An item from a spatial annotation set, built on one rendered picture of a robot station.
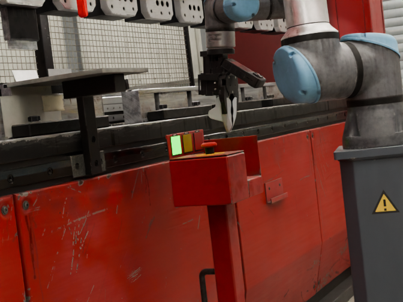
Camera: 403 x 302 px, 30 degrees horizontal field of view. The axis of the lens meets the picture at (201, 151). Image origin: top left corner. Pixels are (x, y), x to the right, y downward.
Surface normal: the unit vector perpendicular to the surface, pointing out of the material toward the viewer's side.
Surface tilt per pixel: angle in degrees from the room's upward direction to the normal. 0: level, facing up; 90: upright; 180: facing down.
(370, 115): 72
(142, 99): 90
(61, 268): 90
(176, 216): 90
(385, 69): 92
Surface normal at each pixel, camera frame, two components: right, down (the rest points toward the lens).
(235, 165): 0.89, -0.08
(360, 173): -0.24, 0.08
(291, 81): -0.90, 0.25
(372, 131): -0.38, -0.22
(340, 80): 0.39, 0.38
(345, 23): -0.47, 0.10
